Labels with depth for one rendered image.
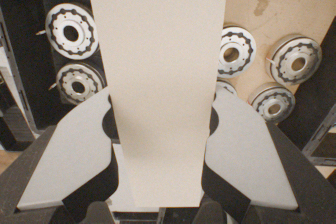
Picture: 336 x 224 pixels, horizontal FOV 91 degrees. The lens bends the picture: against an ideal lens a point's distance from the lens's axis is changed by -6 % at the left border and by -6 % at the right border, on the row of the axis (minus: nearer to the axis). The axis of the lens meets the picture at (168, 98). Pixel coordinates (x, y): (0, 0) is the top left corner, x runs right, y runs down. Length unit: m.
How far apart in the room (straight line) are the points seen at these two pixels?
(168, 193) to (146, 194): 0.02
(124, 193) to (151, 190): 0.83
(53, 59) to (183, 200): 0.39
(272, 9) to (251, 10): 0.04
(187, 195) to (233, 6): 0.33
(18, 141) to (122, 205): 1.00
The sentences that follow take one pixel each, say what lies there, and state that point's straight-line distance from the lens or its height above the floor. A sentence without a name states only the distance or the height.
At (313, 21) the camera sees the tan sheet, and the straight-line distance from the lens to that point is 0.47.
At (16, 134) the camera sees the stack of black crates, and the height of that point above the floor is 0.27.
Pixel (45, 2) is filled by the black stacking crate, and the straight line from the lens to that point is 0.44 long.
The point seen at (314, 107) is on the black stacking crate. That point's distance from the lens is 0.47.
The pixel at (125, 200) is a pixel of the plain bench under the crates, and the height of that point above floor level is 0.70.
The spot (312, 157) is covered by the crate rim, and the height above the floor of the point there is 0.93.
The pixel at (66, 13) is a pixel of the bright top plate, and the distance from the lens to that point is 0.38.
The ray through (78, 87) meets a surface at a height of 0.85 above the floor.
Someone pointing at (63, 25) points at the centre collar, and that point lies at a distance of 0.38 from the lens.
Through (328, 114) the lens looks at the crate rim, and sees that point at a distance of 0.45.
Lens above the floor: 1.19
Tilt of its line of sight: 60 degrees down
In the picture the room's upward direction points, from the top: 179 degrees counter-clockwise
